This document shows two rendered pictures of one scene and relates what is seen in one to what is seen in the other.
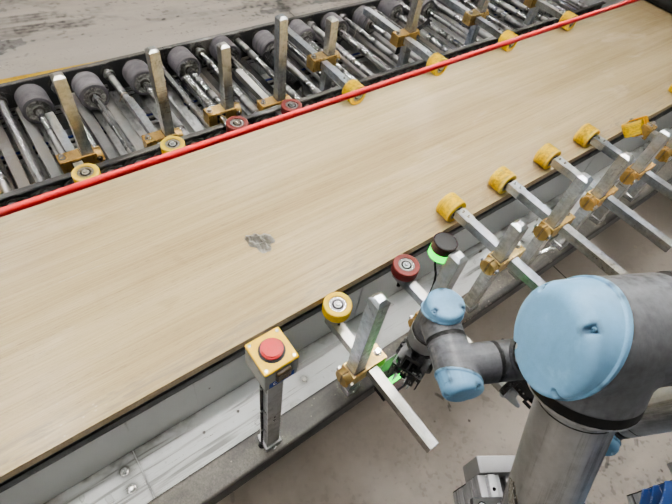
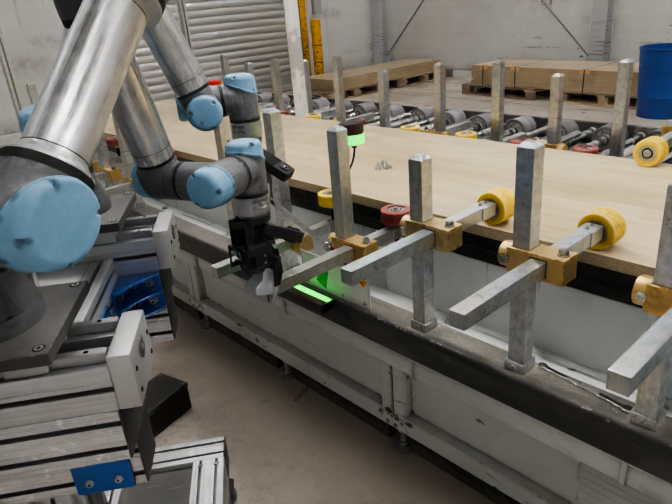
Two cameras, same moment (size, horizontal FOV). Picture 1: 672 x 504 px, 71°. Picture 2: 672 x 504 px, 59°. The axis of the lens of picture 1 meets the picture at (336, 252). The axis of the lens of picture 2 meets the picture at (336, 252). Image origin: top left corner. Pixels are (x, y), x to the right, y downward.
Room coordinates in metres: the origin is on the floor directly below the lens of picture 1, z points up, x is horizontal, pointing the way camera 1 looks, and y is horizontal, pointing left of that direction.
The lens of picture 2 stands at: (0.79, -1.66, 1.42)
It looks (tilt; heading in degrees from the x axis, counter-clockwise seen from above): 23 degrees down; 94
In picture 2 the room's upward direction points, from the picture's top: 5 degrees counter-clockwise
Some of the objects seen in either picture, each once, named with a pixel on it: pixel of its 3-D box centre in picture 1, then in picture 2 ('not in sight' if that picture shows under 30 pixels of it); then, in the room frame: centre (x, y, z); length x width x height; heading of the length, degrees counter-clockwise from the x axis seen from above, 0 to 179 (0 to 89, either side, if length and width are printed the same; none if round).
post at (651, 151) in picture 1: (624, 183); not in sight; (1.43, -0.99, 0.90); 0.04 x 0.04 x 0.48; 45
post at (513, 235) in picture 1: (487, 275); (422, 259); (0.90, -0.46, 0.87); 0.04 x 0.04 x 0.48; 45
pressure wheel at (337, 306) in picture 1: (335, 313); (332, 209); (0.68, -0.03, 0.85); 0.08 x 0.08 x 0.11
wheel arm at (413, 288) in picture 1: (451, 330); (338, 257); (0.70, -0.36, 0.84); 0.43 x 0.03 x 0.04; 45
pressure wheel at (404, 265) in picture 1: (402, 274); (396, 227); (0.85, -0.21, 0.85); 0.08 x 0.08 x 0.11
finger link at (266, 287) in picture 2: not in sight; (265, 288); (0.55, -0.53, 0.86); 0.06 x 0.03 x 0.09; 45
